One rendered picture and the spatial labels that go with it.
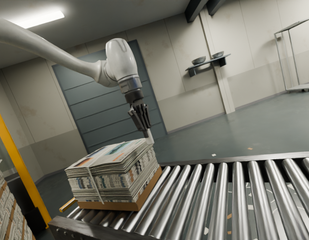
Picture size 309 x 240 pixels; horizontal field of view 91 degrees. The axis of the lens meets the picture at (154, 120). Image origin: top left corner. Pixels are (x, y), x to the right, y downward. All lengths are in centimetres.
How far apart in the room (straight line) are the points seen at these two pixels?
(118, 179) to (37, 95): 501
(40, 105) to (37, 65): 114
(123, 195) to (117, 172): 11
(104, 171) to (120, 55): 48
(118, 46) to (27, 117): 522
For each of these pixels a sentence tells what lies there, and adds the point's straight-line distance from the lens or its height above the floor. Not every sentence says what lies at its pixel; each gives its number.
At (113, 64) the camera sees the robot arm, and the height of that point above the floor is 139.
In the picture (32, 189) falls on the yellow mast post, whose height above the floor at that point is 59.
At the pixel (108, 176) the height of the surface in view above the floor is 97.
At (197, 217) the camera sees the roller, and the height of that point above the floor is 80.
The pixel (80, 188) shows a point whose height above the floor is 92.
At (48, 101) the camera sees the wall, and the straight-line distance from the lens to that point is 539.
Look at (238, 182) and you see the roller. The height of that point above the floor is 80.
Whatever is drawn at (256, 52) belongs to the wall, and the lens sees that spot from 622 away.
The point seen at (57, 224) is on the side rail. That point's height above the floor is 80.
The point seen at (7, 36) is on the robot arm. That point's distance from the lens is 63.
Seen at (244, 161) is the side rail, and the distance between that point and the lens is 87.
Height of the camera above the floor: 122
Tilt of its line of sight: 8 degrees down
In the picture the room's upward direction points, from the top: 19 degrees counter-clockwise
